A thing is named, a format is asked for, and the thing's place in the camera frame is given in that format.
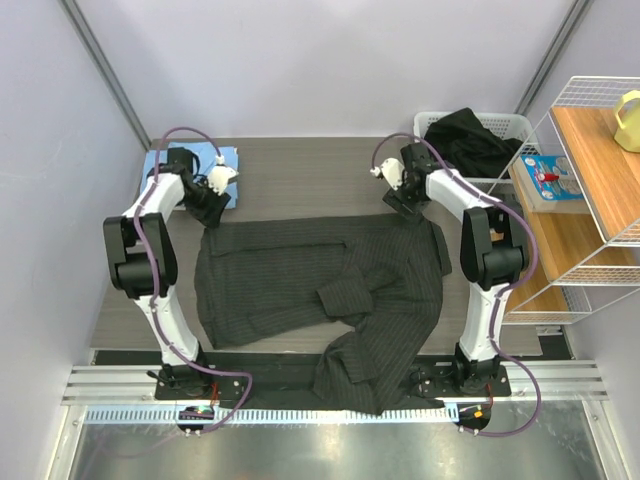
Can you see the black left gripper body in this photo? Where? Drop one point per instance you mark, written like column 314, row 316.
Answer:
column 204, row 204

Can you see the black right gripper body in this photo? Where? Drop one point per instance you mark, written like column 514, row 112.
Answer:
column 413, row 200

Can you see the dark pinstriped long sleeve shirt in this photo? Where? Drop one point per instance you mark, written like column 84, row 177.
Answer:
column 380, row 275

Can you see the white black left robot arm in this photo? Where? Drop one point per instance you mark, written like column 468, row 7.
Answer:
column 143, row 264

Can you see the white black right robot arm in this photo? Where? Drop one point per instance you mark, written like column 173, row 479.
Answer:
column 494, row 252

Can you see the folded light blue shirt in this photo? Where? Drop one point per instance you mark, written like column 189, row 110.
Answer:
column 203, row 167

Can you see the black clothes in basket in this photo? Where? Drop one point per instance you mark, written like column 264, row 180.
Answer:
column 462, row 140

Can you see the blue product box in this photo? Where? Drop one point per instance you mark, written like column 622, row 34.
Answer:
column 549, row 185

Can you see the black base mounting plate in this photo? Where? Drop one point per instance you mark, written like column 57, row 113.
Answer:
column 286, row 381

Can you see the yellow watering can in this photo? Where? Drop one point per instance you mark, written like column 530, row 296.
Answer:
column 626, row 114

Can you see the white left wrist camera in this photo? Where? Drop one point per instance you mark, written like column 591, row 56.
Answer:
column 221, row 176

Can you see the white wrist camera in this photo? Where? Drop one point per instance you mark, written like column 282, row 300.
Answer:
column 392, row 171
column 221, row 176

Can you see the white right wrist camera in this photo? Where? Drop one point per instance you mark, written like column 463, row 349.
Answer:
column 392, row 171

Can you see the white wire shelf rack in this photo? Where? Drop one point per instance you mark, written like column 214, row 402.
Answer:
column 590, row 261

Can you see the aluminium rail frame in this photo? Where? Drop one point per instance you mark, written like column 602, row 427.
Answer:
column 529, row 420

